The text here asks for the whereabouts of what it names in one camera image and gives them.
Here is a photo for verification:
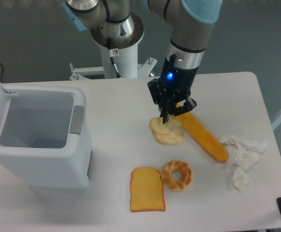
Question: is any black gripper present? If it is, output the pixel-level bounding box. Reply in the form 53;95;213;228
148;54;198;124

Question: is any pale twisted round bread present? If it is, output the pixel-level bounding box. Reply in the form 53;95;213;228
149;117;185;145

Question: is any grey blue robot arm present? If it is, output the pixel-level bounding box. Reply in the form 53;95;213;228
62;0;222;122

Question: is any white trash can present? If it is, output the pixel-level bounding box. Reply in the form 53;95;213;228
0;82;93;189

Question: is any long orange baguette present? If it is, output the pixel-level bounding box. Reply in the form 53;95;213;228
175;113;228;162

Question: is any crumpled white tissue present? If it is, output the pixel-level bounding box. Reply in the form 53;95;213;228
220;134;268;191

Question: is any orange toast slice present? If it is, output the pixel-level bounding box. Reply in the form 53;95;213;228
130;167;166;213

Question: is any braided ring bread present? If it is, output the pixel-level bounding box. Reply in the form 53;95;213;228
161;160;193;191

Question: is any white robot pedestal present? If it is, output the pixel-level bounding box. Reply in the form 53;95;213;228
70;13;157;80

